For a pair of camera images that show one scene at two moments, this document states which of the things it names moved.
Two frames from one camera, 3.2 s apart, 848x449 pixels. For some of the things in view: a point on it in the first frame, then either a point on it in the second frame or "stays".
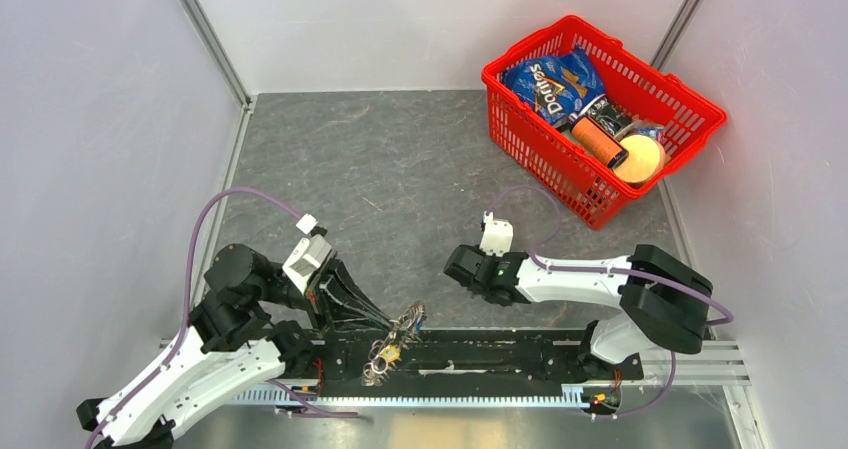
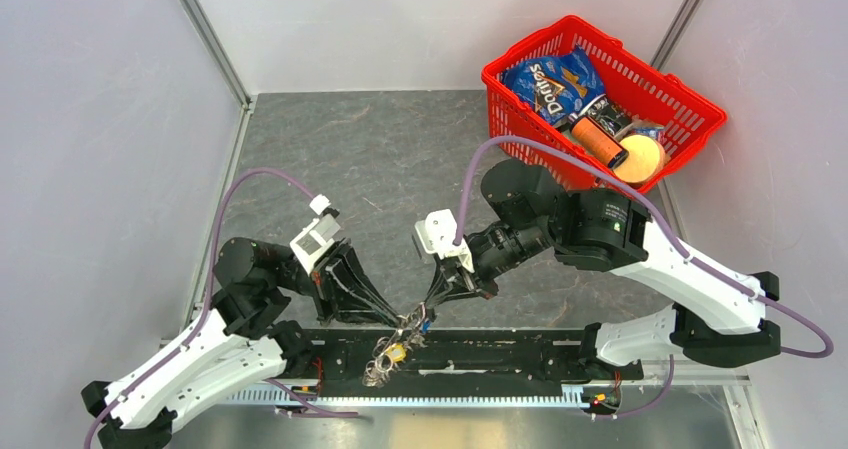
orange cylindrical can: x=597 y=143 stays
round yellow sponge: x=646 y=157 stays
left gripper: x=337 y=313 to x=336 y=302
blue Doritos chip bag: x=555 y=86 stays
